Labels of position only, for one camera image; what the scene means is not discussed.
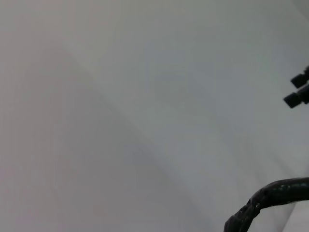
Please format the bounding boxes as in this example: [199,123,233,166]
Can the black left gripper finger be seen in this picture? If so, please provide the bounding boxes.
[290,65,309,89]
[282,83,309,109]

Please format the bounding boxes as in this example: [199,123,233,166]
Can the black round teapot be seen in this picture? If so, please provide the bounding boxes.
[224,177,309,232]

